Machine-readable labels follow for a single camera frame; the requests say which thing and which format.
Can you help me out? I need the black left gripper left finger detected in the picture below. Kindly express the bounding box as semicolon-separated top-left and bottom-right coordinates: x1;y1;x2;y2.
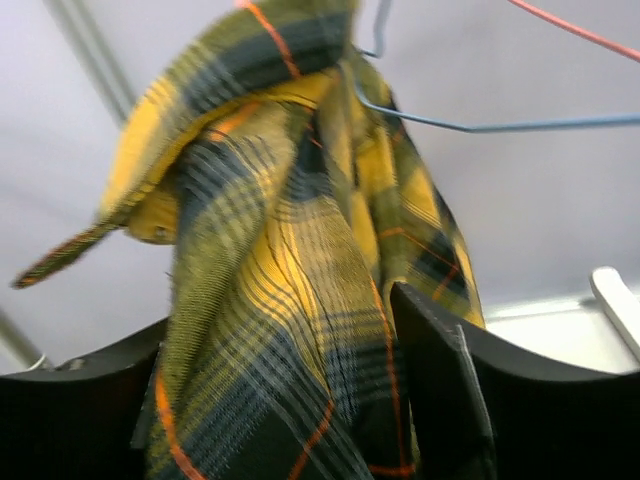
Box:
1;320;167;480

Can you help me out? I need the blue wire hanger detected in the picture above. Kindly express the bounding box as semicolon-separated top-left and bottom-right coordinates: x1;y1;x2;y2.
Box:
354;1;639;134

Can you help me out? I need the pink wire hanger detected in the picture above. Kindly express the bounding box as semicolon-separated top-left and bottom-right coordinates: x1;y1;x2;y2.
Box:
509;0;640;62

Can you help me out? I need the yellow plaid shirt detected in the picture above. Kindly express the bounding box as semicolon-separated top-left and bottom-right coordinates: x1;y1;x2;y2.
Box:
13;1;484;479

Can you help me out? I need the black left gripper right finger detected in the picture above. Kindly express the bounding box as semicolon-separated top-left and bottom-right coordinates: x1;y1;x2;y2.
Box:
391;283;639;480

